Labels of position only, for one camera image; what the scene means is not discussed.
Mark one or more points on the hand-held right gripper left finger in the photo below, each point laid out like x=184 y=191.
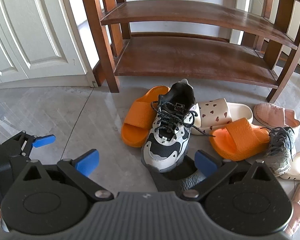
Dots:
x=87 y=163

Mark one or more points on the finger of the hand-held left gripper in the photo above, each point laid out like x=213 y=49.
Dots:
x=43 y=140

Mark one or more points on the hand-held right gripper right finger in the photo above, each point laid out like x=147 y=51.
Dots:
x=205 y=163

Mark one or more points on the dark grey textured slipper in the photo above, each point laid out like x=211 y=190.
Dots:
x=187 y=180

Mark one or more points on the orange textured slipper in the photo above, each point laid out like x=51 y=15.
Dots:
x=137 y=120
x=240 y=137

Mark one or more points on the black and white sneaker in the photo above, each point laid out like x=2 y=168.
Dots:
x=165 y=145

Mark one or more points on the grey laced sneaker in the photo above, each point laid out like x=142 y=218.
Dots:
x=281 y=152

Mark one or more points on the wooden shoe rack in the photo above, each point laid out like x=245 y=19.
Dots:
x=190 y=57

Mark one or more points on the white panelled cabinet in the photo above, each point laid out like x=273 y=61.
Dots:
x=35 y=30

